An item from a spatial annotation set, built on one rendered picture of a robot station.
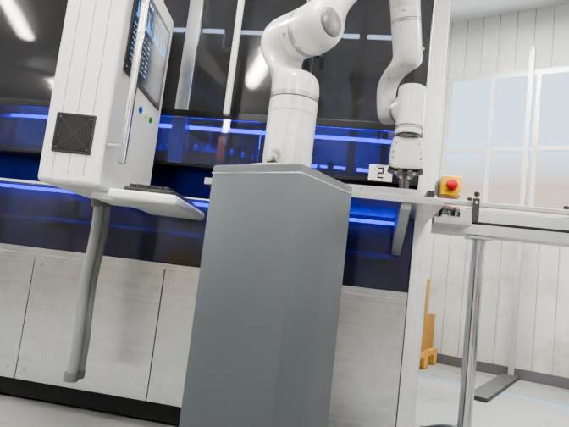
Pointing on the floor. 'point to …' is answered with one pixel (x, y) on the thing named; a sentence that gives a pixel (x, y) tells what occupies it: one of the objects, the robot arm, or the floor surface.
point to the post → (419, 259)
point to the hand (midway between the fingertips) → (403, 186)
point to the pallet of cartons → (428, 354)
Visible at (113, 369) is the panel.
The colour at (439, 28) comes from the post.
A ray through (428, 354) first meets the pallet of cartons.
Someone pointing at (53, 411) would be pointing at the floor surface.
